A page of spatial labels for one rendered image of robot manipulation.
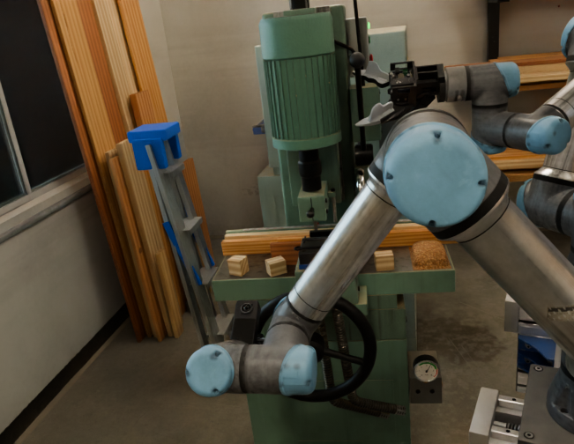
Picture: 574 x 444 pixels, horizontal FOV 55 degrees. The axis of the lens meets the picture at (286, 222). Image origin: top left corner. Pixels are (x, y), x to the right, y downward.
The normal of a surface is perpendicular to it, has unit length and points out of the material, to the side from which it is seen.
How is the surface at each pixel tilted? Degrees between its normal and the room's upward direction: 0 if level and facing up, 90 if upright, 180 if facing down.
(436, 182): 84
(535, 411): 0
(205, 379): 61
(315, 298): 87
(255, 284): 90
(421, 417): 0
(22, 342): 90
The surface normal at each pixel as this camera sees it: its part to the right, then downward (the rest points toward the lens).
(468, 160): -0.26, 0.27
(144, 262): 0.96, -0.06
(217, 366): -0.19, -0.13
